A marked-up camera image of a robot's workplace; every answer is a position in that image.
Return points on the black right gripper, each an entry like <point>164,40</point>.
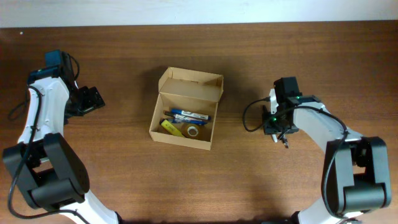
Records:
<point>269,129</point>

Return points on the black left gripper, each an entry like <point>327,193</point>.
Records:
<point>94,99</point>

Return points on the yellow highlighter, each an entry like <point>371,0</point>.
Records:
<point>170,128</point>

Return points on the black whiteboard marker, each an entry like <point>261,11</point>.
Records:
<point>178,116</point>

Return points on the blue whiteboard marker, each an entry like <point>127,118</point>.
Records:
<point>191,114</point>

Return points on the brown cardboard box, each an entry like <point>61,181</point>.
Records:
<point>188,90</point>

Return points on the yellow tape roll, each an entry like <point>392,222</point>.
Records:
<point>192,131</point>

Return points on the blue ballpoint pen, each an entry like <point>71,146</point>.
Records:
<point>175,120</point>

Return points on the black grey permanent marker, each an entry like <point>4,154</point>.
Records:
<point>274,138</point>

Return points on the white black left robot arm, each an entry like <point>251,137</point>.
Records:
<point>48,178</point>

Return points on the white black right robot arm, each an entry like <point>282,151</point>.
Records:
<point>355,176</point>

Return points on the dark mechanical pencil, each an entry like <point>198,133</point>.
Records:
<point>285,142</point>

